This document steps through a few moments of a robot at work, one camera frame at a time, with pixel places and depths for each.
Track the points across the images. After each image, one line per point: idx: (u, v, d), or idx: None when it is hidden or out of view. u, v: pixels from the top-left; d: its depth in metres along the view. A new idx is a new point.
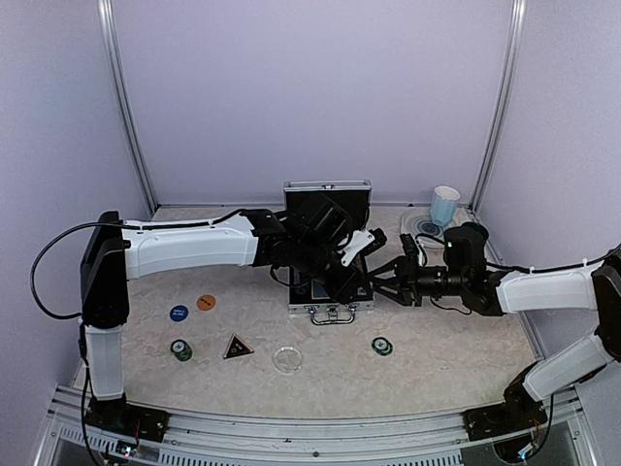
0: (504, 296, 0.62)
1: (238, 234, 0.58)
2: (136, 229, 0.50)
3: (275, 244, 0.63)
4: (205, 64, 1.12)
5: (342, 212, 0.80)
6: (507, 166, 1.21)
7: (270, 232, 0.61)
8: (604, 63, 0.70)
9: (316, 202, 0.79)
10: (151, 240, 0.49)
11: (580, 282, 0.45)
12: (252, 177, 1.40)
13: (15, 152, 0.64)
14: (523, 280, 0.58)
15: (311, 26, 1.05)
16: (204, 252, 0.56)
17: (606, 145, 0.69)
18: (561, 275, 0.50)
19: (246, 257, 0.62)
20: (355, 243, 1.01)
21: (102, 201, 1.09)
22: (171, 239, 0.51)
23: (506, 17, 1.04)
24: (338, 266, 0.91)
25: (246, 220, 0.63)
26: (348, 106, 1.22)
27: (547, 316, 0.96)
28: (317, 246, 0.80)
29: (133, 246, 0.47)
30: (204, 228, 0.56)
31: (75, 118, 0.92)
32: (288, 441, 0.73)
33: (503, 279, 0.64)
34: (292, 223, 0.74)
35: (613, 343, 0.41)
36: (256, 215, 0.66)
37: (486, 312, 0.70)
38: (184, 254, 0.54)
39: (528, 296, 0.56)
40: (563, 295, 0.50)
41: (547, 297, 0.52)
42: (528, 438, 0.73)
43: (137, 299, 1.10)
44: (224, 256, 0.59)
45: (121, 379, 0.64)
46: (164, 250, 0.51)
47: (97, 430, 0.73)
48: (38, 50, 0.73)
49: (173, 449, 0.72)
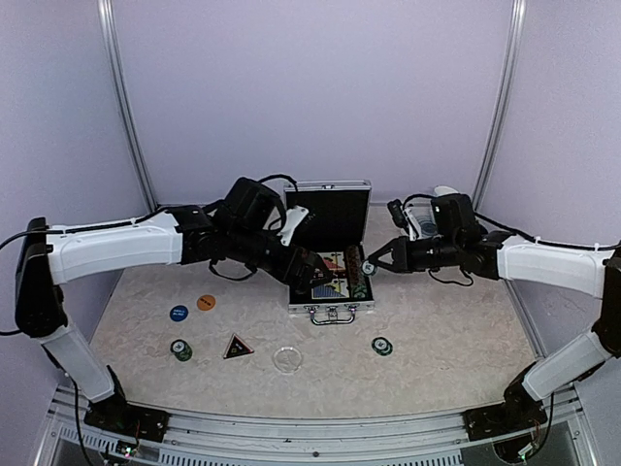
0: (502, 261, 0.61)
1: (160, 232, 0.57)
2: (57, 234, 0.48)
3: (203, 242, 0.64)
4: (205, 64, 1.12)
5: (270, 197, 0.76)
6: (508, 165, 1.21)
7: (194, 228, 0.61)
8: (603, 64, 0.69)
9: (242, 189, 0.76)
10: (73, 244, 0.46)
11: (592, 269, 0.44)
12: (252, 177, 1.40)
13: (14, 152, 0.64)
14: (529, 249, 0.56)
15: (310, 26, 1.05)
16: (127, 252, 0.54)
17: (606, 145, 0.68)
18: (573, 254, 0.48)
19: (171, 256, 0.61)
20: (290, 220, 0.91)
21: (102, 201, 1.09)
22: (94, 241, 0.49)
23: (506, 16, 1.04)
24: (279, 249, 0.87)
25: (171, 216, 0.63)
26: (348, 106, 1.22)
27: (547, 316, 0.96)
28: (252, 234, 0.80)
29: (57, 249, 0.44)
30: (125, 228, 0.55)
31: (75, 118, 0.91)
32: (288, 441, 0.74)
33: (506, 243, 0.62)
34: (220, 215, 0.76)
35: (609, 335, 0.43)
36: (179, 211, 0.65)
37: (483, 273, 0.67)
38: (108, 256, 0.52)
39: (530, 267, 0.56)
40: (568, 276, 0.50)
41: (550, 273, 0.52)
42: (528, 438, 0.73)
43: (138, 300, 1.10)
44: (150, 255, 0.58)
45: (105, 375, 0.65)
46: (87, 253, 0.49)
47: (96, 430, 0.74)
48: (37, 51, 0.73)
49: (173, 450, 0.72)
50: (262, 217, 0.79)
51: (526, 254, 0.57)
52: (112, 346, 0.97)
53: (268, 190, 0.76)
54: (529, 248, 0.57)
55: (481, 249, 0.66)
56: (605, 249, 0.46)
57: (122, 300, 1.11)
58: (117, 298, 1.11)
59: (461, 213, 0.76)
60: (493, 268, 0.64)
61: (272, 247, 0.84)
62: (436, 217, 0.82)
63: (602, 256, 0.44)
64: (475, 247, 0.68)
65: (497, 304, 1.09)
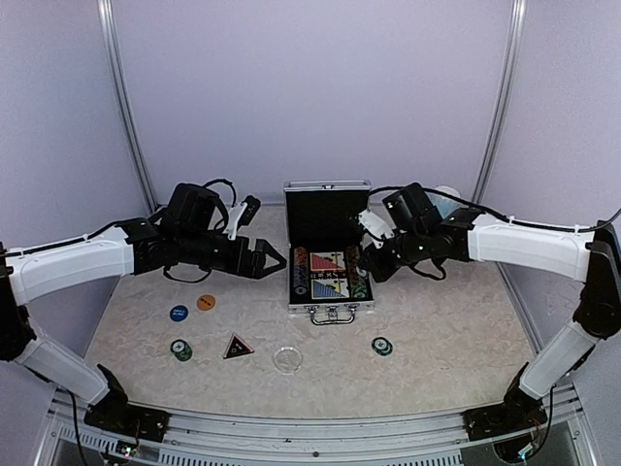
0: (474, 243, 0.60)
1: (113, 245, 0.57)
2: (15, 255, 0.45)
3: (152, 250, 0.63)
4: (205, 63, 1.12)
5: (210, 197, 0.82)
6: (508, 165, 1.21)
7: (144, 239, 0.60)
8: (604, 64, 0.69)
9: (178, 196, 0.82)
10: (31, 263, 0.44)
11: (572, 251, 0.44)
12: (252, 177, 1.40)
13: (14, 150, 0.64)
14: (503, 230, 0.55)
15: (311, 26, 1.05)
16: (83, 268, 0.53)
17: (605, 144, 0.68)
18: (551, 237, 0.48)
19: (125, 268, 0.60)
20: (232, 217, 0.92)
21: (102, 201, 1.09)
22: (52, 258, 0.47)
23: (506, 16, 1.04)
24: (226, 245, 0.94)
25: (122, 231, 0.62)
26: (348, 106, 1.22)
27: (546, 315, 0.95)
28: (198, 237, 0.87)
29: (17, 270, 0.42)
30: (79, 246, 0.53)
31: (75, 117, 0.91)
32: (287, 441, 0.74)
33: (477, 222, 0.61)
34: (164, 223, 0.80)
35: (591, 318, 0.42)
36: (129, 224, 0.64)
37: (452, 254, 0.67)
38: (65, 273, 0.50)
39: (504, 249, 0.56)
40: (544, 256, 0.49)
41: (528, 253, 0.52)
42: (527, 438, 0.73)
43: (138, 300, 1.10)
44: (104, 270, 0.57)
45: (94, 375, 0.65)
46: (47, 271, 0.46)
47: (97, 430, 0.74)
48: (36, 50, 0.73)
49: (173, 449, 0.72)
50: (204, 219, 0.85)
51: (501, 236, 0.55)
52: (112, 346, 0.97)
53: (207, 192, 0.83)
54: (503, 228, 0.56)
55: (450, 229, 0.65)
56: (586, 230, 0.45)
57: (122, 300, 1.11)
58: (118, 297, 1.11)
59: (411, 208, 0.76)
60: (464, 249, 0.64)
61: (219, 245, 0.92)
62: (392, 217, 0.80)
63: (583, 239, 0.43)
64: (441, 227, 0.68)
65: (497, 305, 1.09)
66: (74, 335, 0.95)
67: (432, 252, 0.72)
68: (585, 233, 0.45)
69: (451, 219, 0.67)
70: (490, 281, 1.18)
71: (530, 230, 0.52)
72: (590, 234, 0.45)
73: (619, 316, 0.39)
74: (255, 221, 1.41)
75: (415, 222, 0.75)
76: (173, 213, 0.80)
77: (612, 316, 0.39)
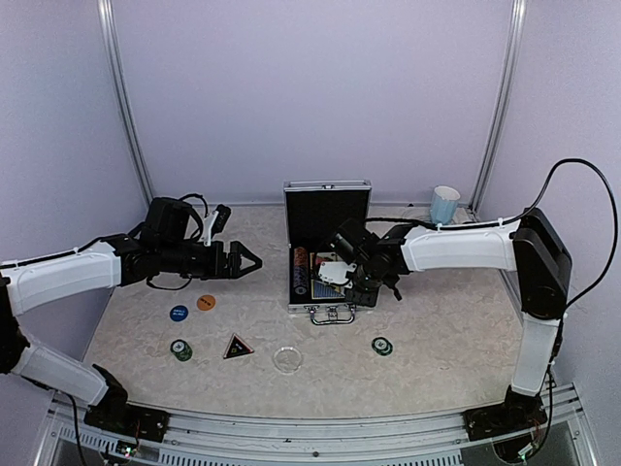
0: (408, 255, 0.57)
1: (102, 254, 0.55)
2: (11, 266, 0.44)
3: (139, 264, 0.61)
4: (205, 64, 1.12)
5: (184, 207, 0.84)
6: (507, 164, 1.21)
7: (129, 249, 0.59)
8: (604, 63, 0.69)
9: (152, 211, 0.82)
10: (26, 274, 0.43)
11: (499, 245, 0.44)
12: (253, 177, 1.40)
13: (14, 150, 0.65)
14: (432, 239, 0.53)
15: (311, 26, 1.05)
16: (77, 279, 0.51)
17: (605, 143, 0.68)
18: (477, 235, 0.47)
19: (113, 279, 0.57)
20: (205, 226, 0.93)
21: (102, 201, 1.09)
22: (48, 268, 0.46)
23: (506, 16, 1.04)
24: (204, 251, 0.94)
25: (108, 243, 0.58)
26: (349, 106, 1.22)
27: None
28: (177, 246, 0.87)
29: (14, 281, 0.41)
30: (65, 255, 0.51)
31: (74, 117, 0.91)
32: (288, 441, 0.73)
33: (407, 236, 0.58)
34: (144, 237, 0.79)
35: (534, 301, 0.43)
36: (114, 238, 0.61)
37: (395, 270, 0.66)
38: (57, 284, 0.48)
39: (437, 255, 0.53)
40: (476, 254, 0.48)
41: (460, 254, 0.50)
42: (527, 438, 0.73)
43: (138, 299, 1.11)
44: (92, 281, 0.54)
45: (91, 379, 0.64)
46: (41, 282, 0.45)
47: (97, 430, 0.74)
48: (35, 49, 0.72)
49: (173, 449, 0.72)
50: (180, 228, 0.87)
51: (432, 245, 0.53)
52: (112, 346, 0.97)
53: (181, 202, 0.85)
54: (431, 237, 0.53)
55: (385, 249, 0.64)
56: (509, 221, 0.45)
57: (122, 300, 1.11)
58: (118, 297, 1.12)
59: (351, 240, 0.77)
60: (401, 263, 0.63)
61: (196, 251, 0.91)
62: (340, 256, 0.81)
63: (506, 231, 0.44)
64: (376, 248, 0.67)
65: (496, 305, 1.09)
66: (74, 334, 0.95)
67: (375, 275, 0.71)
68: (509, 224, 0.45)
69: (386, 237, 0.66)
70: (490, 281, 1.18)
71: (454, 233, 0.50)
72: (516, 223, 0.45)
73: (559, 295, 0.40)
74: (255, 221, 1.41)
75: (356, 253, 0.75)
76: (149, 226, 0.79)
77: (553, 297, 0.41)
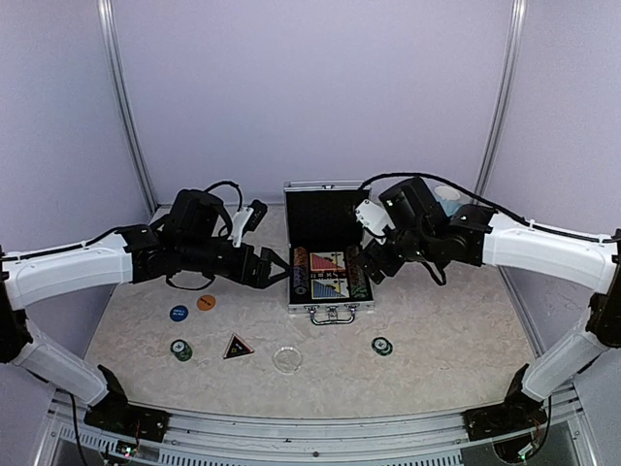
0: (490, 247, 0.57)
1: (112, 251, 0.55)
2: (12, 259, 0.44)
3: (152, 260, 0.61)
4: (204, 63, 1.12)
5: (212, 204, 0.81)
6: (507, 164, 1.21)
7: (144, 246, 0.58)
8: (603, 63, 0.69)
9: (183, 200, 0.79)
10: (29, 269, 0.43)
11: (590, 261, 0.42)
12: (253, 177, 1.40)
13: (14, 150, 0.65)
14: (521, 236, 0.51)
15: (311, 26, 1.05)
16: (83, 275, 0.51)
17: (605, 140, 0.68)
18: (571, 246, 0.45)
19: (123, 276, 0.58)
20: (237, 224, 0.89)
21: (101, 201, 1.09)
22: (50, 263, 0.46)
23: (506, 16, 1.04)
24: (231, 251, 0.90)
25: (121, 238, 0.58)
26: (351, 107, 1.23)
27: (546, 316, 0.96)
28: (204, 244, 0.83)
29: (16, 276, 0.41)
30: (74, 250, 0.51)
31: (74, 116, 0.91)
32: (288, 441, 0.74)
33: (495, 226, 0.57)
34: (166, 229, 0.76)
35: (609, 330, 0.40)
36: (130, 229, 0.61)
37: (464, 255, 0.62)
38: (62, 280, 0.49)
39: (521, 256, 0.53)
40: (565, 266, 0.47)
41: (548, 261, 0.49)
42: (527, 437, 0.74)
43: (138, 300, 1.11)
44: (100, 278, 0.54)
45: (90, 378, 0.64)
46: (45, 277, 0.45)
47: (98, 429, 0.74)
48: (34, 49, 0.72)
49: (173, 449, 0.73)
50: (206, 227, 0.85)
51: (518, 245, 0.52)
52: (112, 346, 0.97)
53: (210, 199, 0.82)
54: (522, 233, 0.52)
55: (462, 230, 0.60)
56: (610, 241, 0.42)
57: (122, 300, 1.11)
58: (118, 297, 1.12)
59: (416, 207, 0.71)
60: (476, 252, 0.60)
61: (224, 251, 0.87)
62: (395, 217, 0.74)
63: (605, 250, 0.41)
64: (450, 229, 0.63)
65: (497, 304, 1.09)
66: (75, 334, 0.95)
67: (434, 255, 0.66)
68: (609, 244, 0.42)
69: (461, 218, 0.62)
70: (490, 281, 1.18)
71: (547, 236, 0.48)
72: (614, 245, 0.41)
73: None
74: None
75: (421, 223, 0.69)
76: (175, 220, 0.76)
77: None
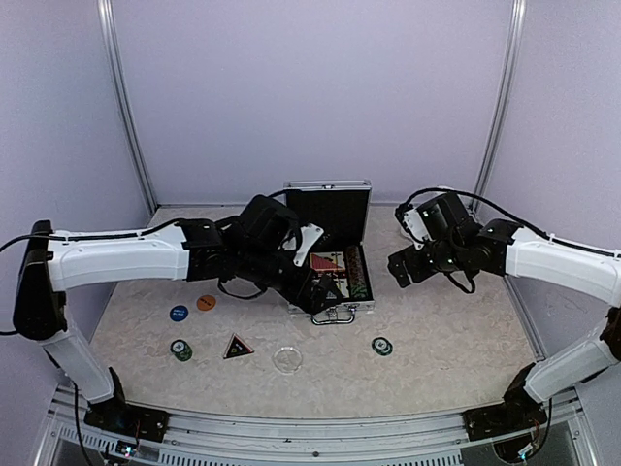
0: (511, 257, 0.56)
1: (167, 246, 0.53)
2: (61, 239, 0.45)
3: (211, 260, 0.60)
4: (205, 63, 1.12)
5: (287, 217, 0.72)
6: (507, 164, 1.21)
7: (203, 246, 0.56)
8: (603, 63, 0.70)
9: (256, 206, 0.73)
10: (76, 252, 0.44)
11: (605, 275, 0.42)
12: (253, 177, 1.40)
13: (15, 150, 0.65)
14: (542, 248, 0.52)
15: (312, 26, 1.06)
16: (136, 265, 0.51)
17: (605, 139, 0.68)
18: (588, 259, 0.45)
19: (177, 272, 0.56)
20: (305, 240, 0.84)
21: (101, 201, 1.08)
22: (99, 249, 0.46)
23: (506, 16, 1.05)
24: (292, 267, 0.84)
25: (182, 232, 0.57)
26: (351, 108, 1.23)
27: (546, 315, 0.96)
28: (265, 254, 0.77)
29: (58, 257, 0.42)
30: (132, 240, 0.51)
31: (74, 117, 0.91)
32: (287, 441, 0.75)
33: (516, 236, 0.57)
34: (232, 230, 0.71)
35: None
36: (194, 224, 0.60)
37: (491, 267, 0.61)
38: (113, 266, 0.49)
39: (540, 267, 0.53)
40: (580, 278, 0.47)
41: (564, 273, 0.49)
42: (527, 438, 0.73)
43: (138, 300, 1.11)
44: (152, 270, 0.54)
45: (100, 379, 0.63)
46: (90, 262, 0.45)
47: (97, 430, 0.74)
48: (35, 48, 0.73)
49: (173, 450, 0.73)
50: (276, 239, 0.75)
51: (539, 254, 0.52)
52: (112, 346, 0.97)
53: (285, 211, 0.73)
54: (542, 245, 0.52)
55: (487, 240, 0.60)
56: None
57: (122, 300, 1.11)
58: (118, 297, 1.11)
59: (448, 218, 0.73)
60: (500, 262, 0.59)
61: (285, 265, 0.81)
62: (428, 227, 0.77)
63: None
64: (477, 239, 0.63)
65: (497, 305, 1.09)
66: None
67: (464, 265, 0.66)
68: None
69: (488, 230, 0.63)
70: (491, 281, 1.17)
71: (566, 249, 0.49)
72: None
73: None
74: None
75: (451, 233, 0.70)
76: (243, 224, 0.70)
77: None
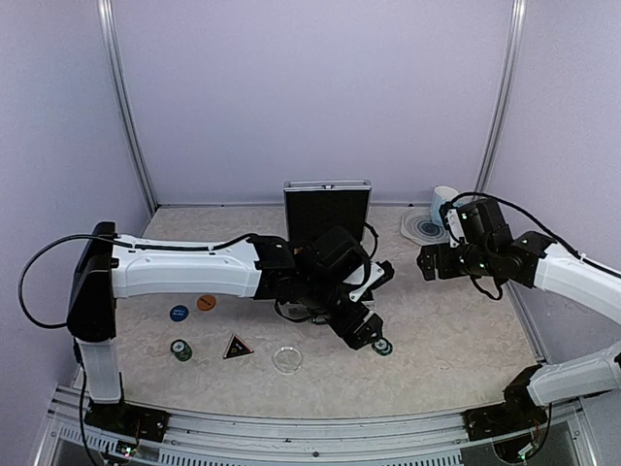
0: (539, 271, 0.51)
1: (239, 264, 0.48)
2: (128, 247, 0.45)
3: (280, 282, 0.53)
4: (205, 64, 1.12)
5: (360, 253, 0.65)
6: (507, 164, 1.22)
7: (276, 267, 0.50)
8: (603, 63, 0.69)
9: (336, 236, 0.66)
10: (143, 262, 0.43)
11: None
12: (253, 177, 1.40)
13: (14, 150, 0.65)
14: (571, 265, 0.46)
15: (311, 26, 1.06)
16: (204, 280, 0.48)
17: (605, 140, 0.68)
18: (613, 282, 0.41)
19: (245, 290, 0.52)
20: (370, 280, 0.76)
21: (102, 201, 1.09)
22: (168, 262, 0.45)
23: (506, 17, 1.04)
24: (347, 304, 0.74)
25: (254, 249, 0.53)
26: (350, 108, 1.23)
27: (547, 316, 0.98)
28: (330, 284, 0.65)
29: (123, 265, 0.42)
30: (203, 253, 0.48)
31: (75, 118, 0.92)
32: (287, 441, 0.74)
33: (549, 249, 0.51)
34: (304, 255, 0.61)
35: None
36: (264, 242, 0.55)
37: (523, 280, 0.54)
38: (180, 279, 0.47)
39: (567, 285, 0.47)
40: (604, 302, 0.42)
41: (588, 294, 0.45)
42: (527, 438, 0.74)
43: (138, 300, 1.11)
44: (222, 285, 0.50)
45: (114, 382, 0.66)
46: (157, 274, 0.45)
47: (97, 430, 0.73)
48: (36, 49, 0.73)
49: (173, 449, 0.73)
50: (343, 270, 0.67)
51: (565, 273, 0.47)
52: None
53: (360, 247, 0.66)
54: (572, 262, 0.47)
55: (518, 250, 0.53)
56: None
57: (122, 300, 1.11)
58: None
59: (486, 223, 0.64)
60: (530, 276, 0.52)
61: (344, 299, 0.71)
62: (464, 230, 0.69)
63: None
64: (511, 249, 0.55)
65: (497, 305, 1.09)
66: None
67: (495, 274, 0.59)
68: None
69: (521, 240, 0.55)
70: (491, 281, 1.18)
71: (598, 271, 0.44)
72: None
73: None
74: (255, 222, 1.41)
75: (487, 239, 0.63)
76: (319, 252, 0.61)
77: None
